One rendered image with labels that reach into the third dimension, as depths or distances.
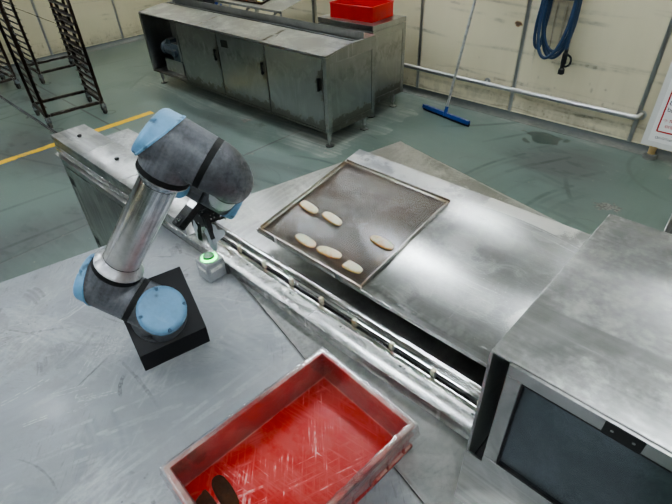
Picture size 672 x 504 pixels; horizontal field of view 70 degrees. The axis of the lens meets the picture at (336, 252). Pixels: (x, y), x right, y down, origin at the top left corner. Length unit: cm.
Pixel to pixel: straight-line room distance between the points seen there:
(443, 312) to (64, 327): 117
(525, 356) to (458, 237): 88
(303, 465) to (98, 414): 57
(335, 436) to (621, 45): 405
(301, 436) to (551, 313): 67
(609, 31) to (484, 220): 320
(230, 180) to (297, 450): 66
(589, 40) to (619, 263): 382
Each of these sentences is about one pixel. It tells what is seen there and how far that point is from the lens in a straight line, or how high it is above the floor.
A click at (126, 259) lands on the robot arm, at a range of 118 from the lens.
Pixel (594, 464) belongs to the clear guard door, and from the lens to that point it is 88.
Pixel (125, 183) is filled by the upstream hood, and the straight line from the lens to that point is 223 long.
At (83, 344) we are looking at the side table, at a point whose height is 82.
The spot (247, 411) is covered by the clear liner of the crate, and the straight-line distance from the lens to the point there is 121.
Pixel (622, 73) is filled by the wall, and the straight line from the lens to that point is 475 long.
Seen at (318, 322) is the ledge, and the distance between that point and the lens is 144.
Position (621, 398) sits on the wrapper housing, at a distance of 82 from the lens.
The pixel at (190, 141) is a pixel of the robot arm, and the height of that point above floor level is 151.
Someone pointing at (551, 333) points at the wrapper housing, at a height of 130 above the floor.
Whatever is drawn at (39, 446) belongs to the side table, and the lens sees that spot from 147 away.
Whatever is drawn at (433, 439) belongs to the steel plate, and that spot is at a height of 82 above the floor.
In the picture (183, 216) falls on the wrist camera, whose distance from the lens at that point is 155.
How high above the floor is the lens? 190
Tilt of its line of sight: 38 degrees down
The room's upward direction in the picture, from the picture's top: 3 degrees counter-clockwise
